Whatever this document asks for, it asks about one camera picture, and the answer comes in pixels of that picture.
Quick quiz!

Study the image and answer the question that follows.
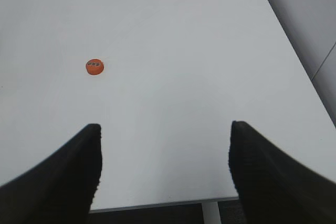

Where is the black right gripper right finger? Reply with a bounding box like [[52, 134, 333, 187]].
[[228, 121, 335, 223]]

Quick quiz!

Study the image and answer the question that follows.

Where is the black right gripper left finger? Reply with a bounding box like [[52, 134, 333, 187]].
[[1, 124, 102, 223]]

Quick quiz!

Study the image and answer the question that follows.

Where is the orange bottle cap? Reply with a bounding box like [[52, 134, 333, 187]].
[[86, 59, 104, 76]]

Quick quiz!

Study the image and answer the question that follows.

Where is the white table leg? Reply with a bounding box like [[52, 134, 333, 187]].
[[202, 201, 221, 224]]

